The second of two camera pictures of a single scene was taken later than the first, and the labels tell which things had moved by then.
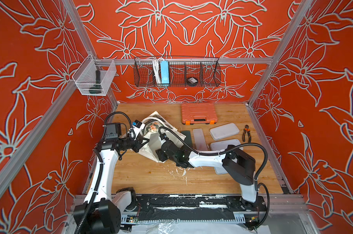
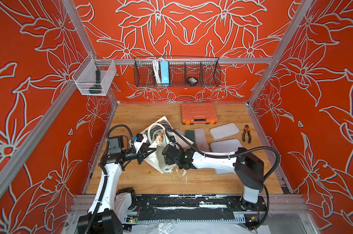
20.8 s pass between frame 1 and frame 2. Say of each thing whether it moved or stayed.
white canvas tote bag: moved
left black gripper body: moved
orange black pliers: stayed
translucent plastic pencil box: stayed
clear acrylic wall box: stayed
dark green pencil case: moved
